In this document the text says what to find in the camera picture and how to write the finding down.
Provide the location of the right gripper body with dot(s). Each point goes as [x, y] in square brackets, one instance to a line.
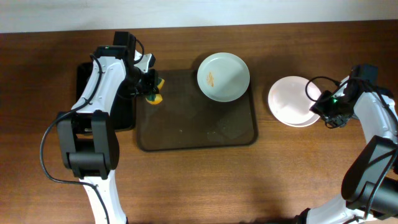
[334, 118]

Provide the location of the black plastic tray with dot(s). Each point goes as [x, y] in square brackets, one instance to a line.
[123, 116]

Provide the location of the green yellow sponge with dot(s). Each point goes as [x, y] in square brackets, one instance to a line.
[156, 98]

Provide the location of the brown serving tray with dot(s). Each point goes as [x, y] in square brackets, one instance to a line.
[187, 119]

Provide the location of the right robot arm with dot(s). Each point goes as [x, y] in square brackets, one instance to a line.
[367, 194]

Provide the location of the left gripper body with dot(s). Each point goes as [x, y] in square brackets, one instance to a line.
[150, 84]

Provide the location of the white plate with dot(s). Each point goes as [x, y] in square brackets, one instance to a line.
[287, 99]
[306, 123]
[223, 77]

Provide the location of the white plate top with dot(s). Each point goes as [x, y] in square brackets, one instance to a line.
[223, 77]

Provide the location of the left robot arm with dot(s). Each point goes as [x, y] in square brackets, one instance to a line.
[87, 133]

